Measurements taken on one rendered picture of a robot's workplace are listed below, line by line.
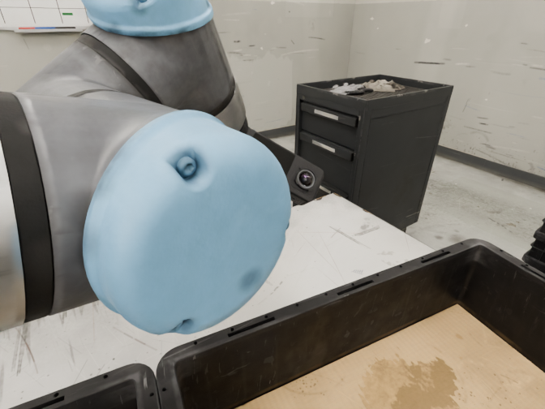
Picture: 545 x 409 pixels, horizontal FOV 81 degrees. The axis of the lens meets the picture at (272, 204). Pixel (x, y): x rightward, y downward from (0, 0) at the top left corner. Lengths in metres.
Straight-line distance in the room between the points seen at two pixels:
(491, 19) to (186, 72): 3.23
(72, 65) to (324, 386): 0.36
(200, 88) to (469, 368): 0.40
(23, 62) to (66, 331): 2.49
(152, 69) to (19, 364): 0.55
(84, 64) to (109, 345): 0.49
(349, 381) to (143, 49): 0.36
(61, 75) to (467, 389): 0.45
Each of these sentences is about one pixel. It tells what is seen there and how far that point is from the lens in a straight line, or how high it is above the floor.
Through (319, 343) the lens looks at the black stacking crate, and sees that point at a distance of 0.37.
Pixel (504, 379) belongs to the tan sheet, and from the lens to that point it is 0.47.
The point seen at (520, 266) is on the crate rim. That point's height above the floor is 0.93.
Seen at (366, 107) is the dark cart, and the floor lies 0.87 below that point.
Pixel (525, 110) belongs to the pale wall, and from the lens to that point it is 3.28.
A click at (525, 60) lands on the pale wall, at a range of 3.28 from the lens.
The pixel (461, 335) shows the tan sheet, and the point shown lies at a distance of 0.49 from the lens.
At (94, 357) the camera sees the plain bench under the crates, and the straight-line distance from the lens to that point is 0.64.
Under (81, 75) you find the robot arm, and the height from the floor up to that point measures 1.14.
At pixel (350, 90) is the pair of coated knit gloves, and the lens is 1.64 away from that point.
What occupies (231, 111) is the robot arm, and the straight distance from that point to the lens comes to 0.30.
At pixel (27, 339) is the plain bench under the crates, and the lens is 0.72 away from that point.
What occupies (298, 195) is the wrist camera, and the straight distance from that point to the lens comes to 0.36.
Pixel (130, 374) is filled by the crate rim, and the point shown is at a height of 0.93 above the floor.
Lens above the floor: 1.17
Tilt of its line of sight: 30 degrees down
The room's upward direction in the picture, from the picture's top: straight up
